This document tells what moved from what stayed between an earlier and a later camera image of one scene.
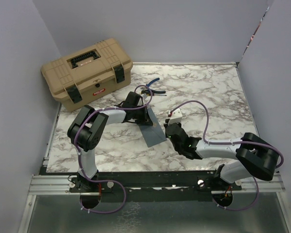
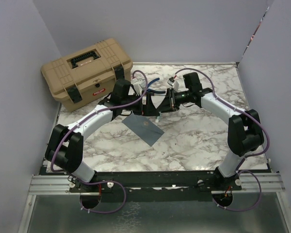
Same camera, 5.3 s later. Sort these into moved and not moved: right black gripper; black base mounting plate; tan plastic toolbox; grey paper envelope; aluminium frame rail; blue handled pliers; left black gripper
Moved: left black gripper; right black gripper; grey paper envelope
Not moved: aluminium frame rail; tan plastic toolbox; blue handled pliers; black base mounting plate
